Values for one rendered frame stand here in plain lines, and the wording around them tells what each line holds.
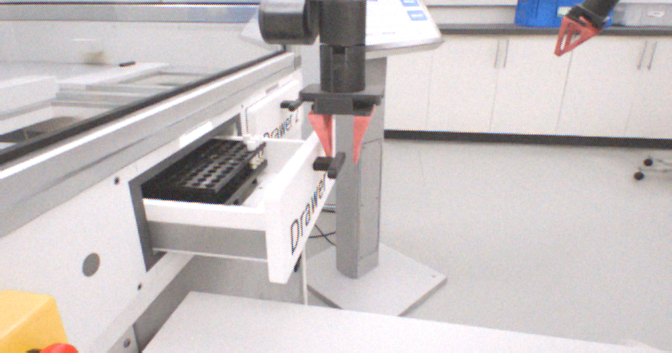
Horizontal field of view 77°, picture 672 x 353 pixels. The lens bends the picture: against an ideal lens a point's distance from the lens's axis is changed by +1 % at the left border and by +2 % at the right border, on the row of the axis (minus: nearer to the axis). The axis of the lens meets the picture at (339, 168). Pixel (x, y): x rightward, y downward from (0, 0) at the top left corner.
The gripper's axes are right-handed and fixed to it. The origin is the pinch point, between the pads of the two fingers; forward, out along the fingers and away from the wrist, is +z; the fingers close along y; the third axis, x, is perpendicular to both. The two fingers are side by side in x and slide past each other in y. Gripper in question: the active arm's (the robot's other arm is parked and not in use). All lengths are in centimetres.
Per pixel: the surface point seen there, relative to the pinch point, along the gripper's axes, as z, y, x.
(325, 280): 86, 23, -87
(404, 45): -7, -5, -90
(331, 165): -0.4, 0.6, 4.6
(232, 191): 3.6, 13.7, 5.8
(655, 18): -8, -183, -322
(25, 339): 1.3, 15.1, 35.0
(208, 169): 0.7, 16.6, 5.9
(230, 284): 27.1, 21.1, -4.9
